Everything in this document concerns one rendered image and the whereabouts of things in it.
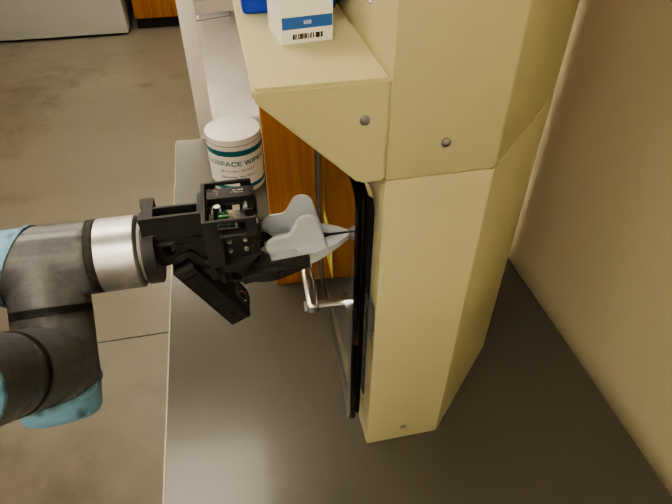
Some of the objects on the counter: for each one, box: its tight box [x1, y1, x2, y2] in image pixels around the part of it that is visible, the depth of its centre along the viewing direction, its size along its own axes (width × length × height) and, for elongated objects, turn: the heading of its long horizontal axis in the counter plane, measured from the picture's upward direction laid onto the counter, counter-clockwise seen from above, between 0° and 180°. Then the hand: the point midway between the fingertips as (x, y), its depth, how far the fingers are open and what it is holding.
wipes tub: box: [204, 115, 265, 190], centre depth 131 cm, size 13×13×15 cm
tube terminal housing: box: [336, 0, 580, 443], centre depth 69 cm, size 25×32×77 cm
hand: (337, 240), depth 59 cm, fingers closed
